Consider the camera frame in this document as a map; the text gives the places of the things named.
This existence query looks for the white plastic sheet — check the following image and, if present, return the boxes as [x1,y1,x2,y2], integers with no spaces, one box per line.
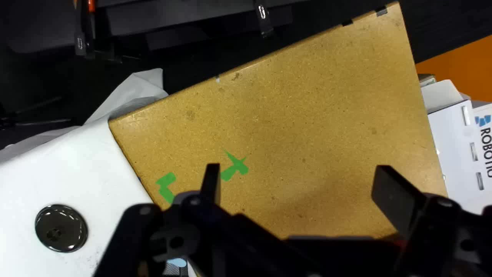
[0,68,168,152]

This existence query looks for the white Robotiq box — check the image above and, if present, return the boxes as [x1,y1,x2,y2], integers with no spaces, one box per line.
[420,75,492,214]

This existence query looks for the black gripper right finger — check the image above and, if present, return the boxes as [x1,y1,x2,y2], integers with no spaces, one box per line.
[371,164,426,237]

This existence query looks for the metal sink drain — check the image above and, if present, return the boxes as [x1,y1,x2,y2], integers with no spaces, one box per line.
[34,203,89,252]

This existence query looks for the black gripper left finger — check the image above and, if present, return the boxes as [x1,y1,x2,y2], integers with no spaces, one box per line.
[200,163,222,203]

